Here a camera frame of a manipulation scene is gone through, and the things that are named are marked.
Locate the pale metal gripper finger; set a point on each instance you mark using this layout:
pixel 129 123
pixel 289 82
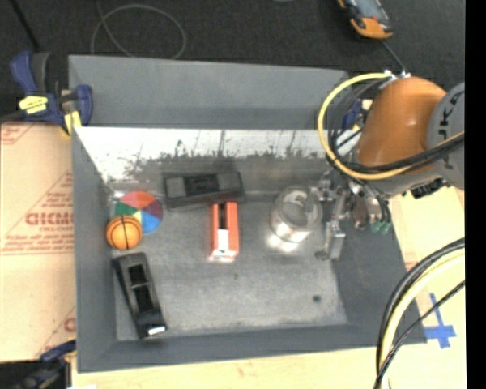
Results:
pixel 334 239
pixel 323 195

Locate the clear glass jar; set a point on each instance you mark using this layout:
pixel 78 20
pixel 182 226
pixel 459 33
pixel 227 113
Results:
pixel 293 217

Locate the orange and white stapler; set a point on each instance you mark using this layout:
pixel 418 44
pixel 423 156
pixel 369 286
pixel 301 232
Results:
pixel 224 233

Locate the grey metal bin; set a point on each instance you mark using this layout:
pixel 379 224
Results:
pixel 243 294

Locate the dark flat block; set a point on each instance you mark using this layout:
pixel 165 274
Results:
pixel 202 189

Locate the multicoloured ball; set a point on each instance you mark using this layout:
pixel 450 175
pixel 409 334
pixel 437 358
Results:
pixel 146 209

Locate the black tape dispenser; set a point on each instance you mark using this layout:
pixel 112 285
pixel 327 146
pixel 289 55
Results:
pixel 139 294

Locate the orange toy basketball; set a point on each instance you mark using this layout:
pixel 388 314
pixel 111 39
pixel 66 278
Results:
pixel 124 232

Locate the brown cardboard board red print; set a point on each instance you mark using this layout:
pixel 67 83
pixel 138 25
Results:
pixel 32 257

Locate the black cylinder on white bracket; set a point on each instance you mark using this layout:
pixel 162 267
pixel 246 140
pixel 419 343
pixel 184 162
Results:
pixel 427 189

